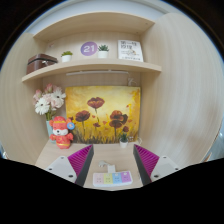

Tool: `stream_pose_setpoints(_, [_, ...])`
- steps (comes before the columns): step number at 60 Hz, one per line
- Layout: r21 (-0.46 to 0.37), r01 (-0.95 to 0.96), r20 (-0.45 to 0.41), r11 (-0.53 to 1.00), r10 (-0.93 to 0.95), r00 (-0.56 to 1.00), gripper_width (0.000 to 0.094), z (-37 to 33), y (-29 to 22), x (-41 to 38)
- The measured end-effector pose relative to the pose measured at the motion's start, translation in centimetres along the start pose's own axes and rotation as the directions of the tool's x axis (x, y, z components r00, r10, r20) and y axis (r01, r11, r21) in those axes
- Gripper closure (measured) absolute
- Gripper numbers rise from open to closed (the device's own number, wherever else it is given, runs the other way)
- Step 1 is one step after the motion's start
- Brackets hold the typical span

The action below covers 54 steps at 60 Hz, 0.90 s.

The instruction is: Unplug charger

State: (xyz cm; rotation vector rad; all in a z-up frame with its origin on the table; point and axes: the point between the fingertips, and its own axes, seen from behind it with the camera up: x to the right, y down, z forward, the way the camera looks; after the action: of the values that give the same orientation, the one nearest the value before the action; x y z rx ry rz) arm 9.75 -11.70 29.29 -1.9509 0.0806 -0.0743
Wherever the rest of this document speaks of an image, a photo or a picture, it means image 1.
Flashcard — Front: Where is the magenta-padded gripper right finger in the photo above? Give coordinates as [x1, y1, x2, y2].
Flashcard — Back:
[132, 143, 181, 187]

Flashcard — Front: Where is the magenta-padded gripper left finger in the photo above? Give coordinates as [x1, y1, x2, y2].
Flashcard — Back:
[44, 143, 95, 187]

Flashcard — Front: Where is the red plush toy figure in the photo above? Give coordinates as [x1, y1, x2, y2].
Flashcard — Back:
[48, 115, 76, 150]

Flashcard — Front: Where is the pale blue vase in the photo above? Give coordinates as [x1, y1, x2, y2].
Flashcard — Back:
[45, 119, 55, 144]

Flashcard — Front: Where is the tiny potted plant white pot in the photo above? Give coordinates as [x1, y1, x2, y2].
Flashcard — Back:
[119, 132, 130, 149]

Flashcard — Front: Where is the pink and white flower bouquet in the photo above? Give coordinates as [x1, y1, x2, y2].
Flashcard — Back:
[32, 83, 67, 122]

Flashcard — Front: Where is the yellow poppy flower painting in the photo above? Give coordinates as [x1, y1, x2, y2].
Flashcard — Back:
[65, 85, 142, 145]

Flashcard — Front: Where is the brown leather box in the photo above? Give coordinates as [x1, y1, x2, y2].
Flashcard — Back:
[26, 53, 59, 75]

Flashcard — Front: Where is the light wooden shelf board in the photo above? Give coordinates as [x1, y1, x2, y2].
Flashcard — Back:
[21, 58, 163, 83]

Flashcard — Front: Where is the small potted succulent white pot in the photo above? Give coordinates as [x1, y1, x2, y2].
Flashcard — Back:
[97, 44, 110, 59]
[60, 50, 74, 63]

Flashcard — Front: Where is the white book with black print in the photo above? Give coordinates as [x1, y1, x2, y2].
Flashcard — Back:
[117, 39, 144, 63]

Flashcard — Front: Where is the round purple number disc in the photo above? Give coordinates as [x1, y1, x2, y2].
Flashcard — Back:
[80, 41, 99, 57]

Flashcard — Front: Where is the white power strip cable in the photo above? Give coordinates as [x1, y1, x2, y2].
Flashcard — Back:
[98, 160, 118, 174]

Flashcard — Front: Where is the thin white lamp cable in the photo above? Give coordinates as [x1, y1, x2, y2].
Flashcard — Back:
[126, 74, 138, 88]

